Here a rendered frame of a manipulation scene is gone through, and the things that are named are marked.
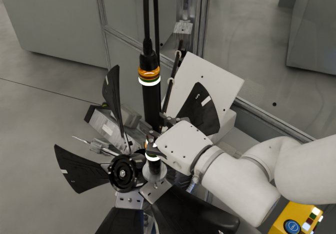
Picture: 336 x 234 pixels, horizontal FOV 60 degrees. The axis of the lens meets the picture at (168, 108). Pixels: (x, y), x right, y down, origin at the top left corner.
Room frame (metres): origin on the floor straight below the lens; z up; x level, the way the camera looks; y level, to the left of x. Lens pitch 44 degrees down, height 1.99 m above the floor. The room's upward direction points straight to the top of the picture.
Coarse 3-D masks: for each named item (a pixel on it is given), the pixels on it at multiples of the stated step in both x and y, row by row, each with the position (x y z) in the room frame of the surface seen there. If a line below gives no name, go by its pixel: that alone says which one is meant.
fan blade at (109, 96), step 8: (112, 72) 0.79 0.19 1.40; (104, 80) 0.83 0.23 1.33; (112, 80) 0.77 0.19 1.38; (112, 88) 0.75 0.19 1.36; (104, 96) 0.83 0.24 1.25; (112, 96) 0.74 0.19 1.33; (112, 104) 0.73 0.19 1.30; (112, 112) 0.76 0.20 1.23; (120, 112) 0.66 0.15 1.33; (120, 120) 0.65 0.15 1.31; (120, 128) 0.64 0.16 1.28
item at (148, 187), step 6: (162, 180) 0.50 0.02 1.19; (144, 186) 0.48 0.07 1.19; (150, 186) 0.48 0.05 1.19; (162, 186) 0.48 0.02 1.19; (168, 186) 0.48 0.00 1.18; (144, 192) 0.46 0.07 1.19; (150, 192) 0.46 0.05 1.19; (156, 192) 0.46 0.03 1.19; (162, 192) 0.46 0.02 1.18; (150, 198) 0.44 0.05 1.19; (156, 198) 0.44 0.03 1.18
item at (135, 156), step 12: (120, 156) 0.55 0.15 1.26; (132, 156) 0.54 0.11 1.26; (144, 156) 0.57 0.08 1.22; (108, 168) 0.53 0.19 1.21; (120, 168) 0.53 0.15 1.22; (132, 168) 0.51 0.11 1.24; (120, 180) 0.49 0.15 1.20; (132, 180) 0.48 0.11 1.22; (144, 180) 0.49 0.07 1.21; (120, 192) 0.46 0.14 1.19
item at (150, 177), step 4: (160, 160) 0.49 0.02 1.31; (160, 164) 0.49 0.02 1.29; (164, 164) 0.50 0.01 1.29; (144, 168) 0.48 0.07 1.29; (148, 168) 0.48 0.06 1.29; (160, 168) 0.48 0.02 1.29; (164, 168) 0.48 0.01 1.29; (144, 172) 0.47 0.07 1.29; (148, 172) 0.47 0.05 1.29; (160, 172) 0.47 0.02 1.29; (164, 172) 0.47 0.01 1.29; (144, 176) 0.46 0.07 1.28; (148, 176) 0.45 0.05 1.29; (152, 176) 0.45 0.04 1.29; (156, 176) 0.45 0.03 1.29; (160, 176) 0.45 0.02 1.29; (164, 176) 0.46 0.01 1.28; (148, 180) 0.44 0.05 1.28; (152, 180) 0.44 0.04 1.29; (156, 180) 0.44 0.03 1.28; (160, 180) 0.45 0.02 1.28
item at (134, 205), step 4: (132, 192) 0.50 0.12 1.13; (136, 192) 0.50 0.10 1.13; (120, 196) 0.48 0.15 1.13; (124, 196) 0.48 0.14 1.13; (128, 196) 0.48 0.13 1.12; (132, 196) 0.49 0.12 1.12; (136, 196) 0.49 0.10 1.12; (140, 196) 0.49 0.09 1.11; (116, 200) 0.47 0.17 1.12; (120, 200) 0.47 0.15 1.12; (124, 200) 0.47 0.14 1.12; (132, 200) 0.48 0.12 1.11; (140, 200) 0.48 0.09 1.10; (116, 204) 0.46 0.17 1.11; (120, 204) 0.46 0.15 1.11; (124, 204) 0.47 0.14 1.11; (128, 204) 0.47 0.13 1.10; (132, 204) 0.47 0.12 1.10; (136, 204) 0.47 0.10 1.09; (140, 204) 0.47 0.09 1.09; (124, 208) 0.46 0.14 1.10; (128, 208) 0.46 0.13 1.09; (132, 208) 0.46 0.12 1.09; (136, 208) 0.46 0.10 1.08; (140, 208) 0.46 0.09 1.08
